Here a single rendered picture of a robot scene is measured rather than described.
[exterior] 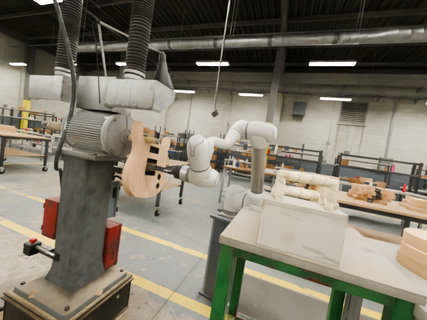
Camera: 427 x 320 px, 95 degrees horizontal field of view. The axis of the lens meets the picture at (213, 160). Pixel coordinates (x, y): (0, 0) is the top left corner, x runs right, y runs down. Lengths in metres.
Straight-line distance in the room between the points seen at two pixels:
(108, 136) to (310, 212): 1.02
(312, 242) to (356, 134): 11.85
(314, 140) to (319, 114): 1.39
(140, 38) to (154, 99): 0.35
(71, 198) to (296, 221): 1.23
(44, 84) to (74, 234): 0.91
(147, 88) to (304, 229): 0.88
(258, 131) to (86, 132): 1.04
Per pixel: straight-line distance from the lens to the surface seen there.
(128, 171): 1.09
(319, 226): 0.78
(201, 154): 0.91
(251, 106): 12.47
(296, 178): 0.75
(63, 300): 1.58
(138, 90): 1.06
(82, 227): 1.45
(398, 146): 13.09
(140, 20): 1.26
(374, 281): 0.85
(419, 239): 1.13
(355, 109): 12.71
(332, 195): 0.77
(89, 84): 1.43
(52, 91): 1.55
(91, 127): 1.29
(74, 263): 1.55
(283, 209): 0.75
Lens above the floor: 1.25
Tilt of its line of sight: 3 degrees down
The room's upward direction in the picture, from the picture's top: 9 degrees clockwise
